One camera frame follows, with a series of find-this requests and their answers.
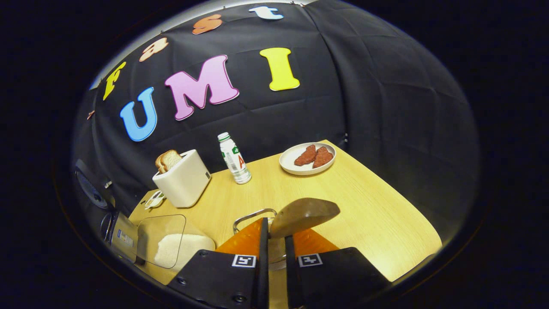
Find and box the black backdrop cloth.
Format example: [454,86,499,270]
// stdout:
[73,0,479,241]

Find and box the white toaster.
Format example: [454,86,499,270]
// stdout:
[152,149,211,209]

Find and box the toast bread slice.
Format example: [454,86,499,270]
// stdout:
[155,151,172,174]
[161,150,183,172]

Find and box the red meat slice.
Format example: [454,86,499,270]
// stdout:
[312,146,334,169]
[294,145,318,167]

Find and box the dark grey rice cooker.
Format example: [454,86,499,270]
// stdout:
[73,159,140,264]

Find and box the wooden spoon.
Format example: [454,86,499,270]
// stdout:
[269,197,341,271]

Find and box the white round plate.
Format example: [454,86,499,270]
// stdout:
[279,142,337,176]

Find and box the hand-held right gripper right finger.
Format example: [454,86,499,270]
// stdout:
[284,227,393,309]

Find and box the white drink bottle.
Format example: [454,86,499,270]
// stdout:
[217,132,252,185]

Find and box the clear box of rice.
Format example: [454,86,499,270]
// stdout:
[136,214,216,272]

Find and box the white divided condiment dish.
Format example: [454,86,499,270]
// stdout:
[144,190,166,210]

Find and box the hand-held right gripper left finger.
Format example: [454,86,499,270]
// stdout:
[167,217,270,309]

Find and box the metal wire chopstick holder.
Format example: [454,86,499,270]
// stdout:
[233,208,287,272]

